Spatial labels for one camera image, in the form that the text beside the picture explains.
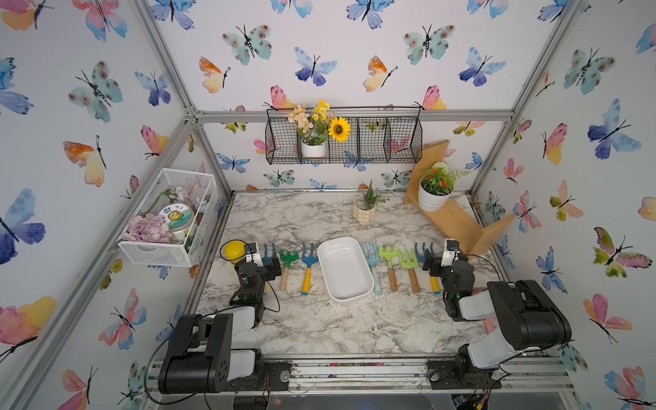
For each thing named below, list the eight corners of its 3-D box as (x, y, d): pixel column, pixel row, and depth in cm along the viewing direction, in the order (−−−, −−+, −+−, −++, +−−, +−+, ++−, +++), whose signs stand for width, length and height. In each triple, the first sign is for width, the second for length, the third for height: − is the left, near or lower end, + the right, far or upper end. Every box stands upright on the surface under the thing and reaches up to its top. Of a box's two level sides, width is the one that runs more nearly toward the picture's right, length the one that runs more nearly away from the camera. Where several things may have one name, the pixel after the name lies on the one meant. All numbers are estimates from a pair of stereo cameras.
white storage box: (330, 309, 88) (329, 302, 84) (316, 249, 104) (315, 241, 99) (376, 297, 91) (378, 290, 86) (356, 241, 106) (356, 232, 102)
